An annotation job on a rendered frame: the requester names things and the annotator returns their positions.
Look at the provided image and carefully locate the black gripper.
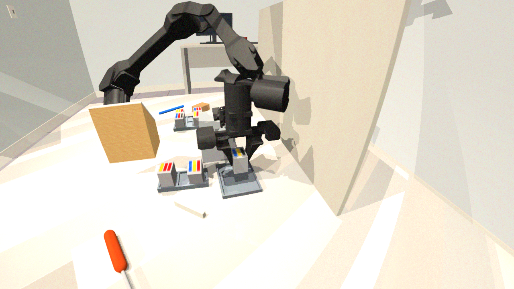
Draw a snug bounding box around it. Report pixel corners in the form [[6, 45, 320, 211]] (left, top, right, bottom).
[[196, 105, 281, 166]]

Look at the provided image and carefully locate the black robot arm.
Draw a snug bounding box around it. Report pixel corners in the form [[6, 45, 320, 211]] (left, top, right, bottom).
[[99, 1, 290, 113]]

